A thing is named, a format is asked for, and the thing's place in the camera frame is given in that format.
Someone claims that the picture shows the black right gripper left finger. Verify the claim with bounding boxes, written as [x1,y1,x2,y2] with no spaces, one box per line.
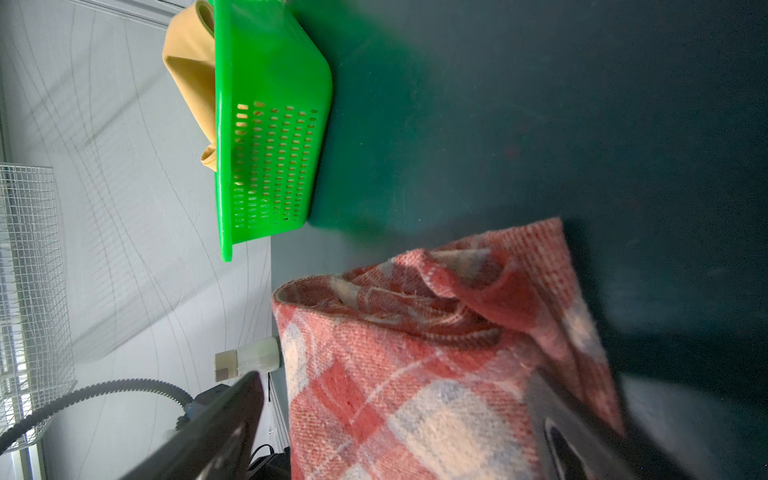
[124,372,265,479]

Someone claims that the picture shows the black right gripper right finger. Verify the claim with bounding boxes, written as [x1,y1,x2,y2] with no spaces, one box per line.
[525,369,688,479]

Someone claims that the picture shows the red plaid skirt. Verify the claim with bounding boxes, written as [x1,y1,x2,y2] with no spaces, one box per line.
[272,218,624,479]

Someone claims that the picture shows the green plastic basket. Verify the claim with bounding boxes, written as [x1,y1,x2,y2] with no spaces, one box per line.
[213,1,333,262]

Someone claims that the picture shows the yellow tan skirt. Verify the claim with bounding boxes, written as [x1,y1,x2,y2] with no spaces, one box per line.
[162,1,217,171]

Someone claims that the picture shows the white wire basket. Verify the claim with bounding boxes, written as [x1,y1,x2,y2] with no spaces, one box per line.
[1,163,77,432]

